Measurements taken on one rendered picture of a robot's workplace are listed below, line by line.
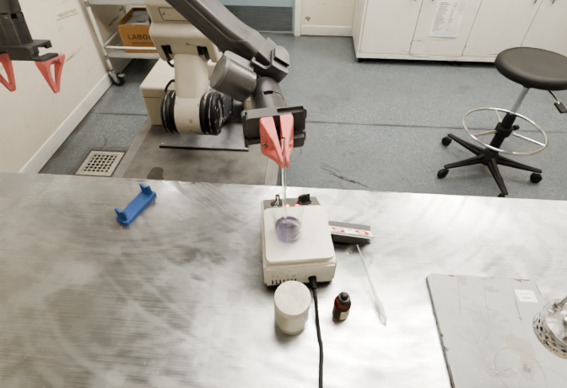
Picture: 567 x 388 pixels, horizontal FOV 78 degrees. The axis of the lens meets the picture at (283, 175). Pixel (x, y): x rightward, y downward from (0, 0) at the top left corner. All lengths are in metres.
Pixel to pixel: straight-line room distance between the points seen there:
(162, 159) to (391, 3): 2.05
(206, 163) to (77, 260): 0.81
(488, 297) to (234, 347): 0.46
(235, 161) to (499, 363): 1.14
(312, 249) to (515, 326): 0.37
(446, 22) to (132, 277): 2.79
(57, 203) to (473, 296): 0.89
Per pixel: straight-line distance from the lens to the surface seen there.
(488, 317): 0.74
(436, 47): 3.15
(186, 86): 1.37
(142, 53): 2.86
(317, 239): 0.64
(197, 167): 1.50
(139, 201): 0.86
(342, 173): 1.98
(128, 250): 0.79
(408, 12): 2.98
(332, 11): 3.51
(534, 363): 0.74
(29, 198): 1.01
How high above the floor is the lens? 1.36
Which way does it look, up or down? 44 degrees down
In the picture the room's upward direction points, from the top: straight up
